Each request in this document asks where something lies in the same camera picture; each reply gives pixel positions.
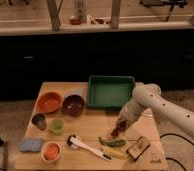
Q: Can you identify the white bowl orange inside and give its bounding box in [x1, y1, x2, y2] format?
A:
[41, 142, 61, 163]

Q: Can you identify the white dish brush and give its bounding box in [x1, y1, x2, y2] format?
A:
[67, 135, 111, 161]

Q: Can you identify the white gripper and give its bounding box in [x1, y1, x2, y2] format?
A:
[118, 99, 146, 128]

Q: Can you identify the brown wooden block toy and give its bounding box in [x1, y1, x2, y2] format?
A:
[126, 136, 150, 161]

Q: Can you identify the green pepper toy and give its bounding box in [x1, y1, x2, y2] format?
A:
[98, 137, 126, 147]

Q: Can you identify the grey metal cup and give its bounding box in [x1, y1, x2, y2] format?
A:
[32, 113, 47, 130]

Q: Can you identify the red object on shelf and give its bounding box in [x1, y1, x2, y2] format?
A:
[69, 16, 82, 25]

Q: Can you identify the green plastic cup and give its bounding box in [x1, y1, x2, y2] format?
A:
[49, 118, 63, 135]

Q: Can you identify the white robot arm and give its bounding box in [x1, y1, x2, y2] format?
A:
[117, 84, 194, 139]

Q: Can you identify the black cable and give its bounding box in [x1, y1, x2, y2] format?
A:
[159, 132, 194, 171]

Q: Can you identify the blue sponge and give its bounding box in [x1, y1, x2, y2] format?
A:
[20, 138, 43, 152]

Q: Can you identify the dark red grape bunch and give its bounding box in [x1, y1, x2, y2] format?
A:
[111, 121, 126, 138]

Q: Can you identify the green plastic tray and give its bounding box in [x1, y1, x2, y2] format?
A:
[86, 75, 135, 110]

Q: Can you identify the dark maroon bowl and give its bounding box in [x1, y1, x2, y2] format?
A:
[62, 95, 85, 117]

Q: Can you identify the yellow banana toy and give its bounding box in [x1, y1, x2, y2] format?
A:
[101, 146, 127, 159]

